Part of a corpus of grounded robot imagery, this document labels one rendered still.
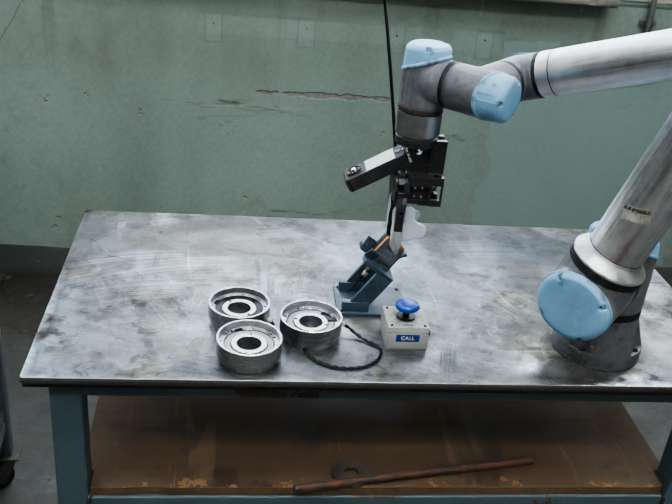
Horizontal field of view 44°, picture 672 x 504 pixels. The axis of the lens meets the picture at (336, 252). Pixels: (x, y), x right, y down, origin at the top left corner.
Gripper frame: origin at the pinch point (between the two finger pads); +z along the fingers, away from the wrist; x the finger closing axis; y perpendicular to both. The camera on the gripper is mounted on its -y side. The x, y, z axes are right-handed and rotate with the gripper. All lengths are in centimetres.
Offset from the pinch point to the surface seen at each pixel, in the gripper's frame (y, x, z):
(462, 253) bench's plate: 19.8, 21.5, 12.8
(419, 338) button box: 4.1, -15.4, 10.3
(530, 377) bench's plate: 21.8, -22.2, 12.8
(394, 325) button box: -0.3, -14.8, 8.3
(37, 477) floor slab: -77, 40, 93
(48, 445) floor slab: -76, 52, 93
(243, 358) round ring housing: -25.1, -24.2, 9.3
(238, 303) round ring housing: -26.3, -6.3, 10.2
